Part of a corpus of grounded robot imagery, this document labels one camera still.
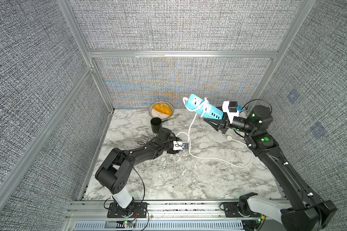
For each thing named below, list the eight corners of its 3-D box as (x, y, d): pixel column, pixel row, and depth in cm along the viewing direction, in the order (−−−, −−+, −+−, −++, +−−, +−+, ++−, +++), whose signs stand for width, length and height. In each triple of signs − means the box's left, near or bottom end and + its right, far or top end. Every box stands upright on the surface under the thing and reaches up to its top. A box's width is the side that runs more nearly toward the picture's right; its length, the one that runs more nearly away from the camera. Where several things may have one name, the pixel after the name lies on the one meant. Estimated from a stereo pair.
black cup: (151, 133, 106) (149, 126, 99) (152, 124, 111) (151, 117, 105) (161, 133, 106) (160, 126, 99) (162, 124, 111) (161, 117, 105)
